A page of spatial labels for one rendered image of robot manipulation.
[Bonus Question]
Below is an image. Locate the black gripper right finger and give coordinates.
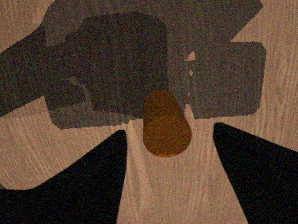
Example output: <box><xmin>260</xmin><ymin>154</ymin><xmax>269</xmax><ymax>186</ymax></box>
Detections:
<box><xmin>213</xmin><ymin>123</ymin><xmax>298</xmax><ymax>224</ymax></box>

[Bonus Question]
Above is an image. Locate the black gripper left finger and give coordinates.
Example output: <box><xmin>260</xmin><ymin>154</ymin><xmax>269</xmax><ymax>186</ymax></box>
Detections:
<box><xmin>0</xmin><ymin>129</ymin><xmax>128</xmax><ymax>224</ymax></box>

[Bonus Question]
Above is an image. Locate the brown cylinder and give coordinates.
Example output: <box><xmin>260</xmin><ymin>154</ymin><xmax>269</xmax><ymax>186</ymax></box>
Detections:
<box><xmin>142</xmin><ymin>89</ymin><xmax>192</xmax><ymax>157</ymax></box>

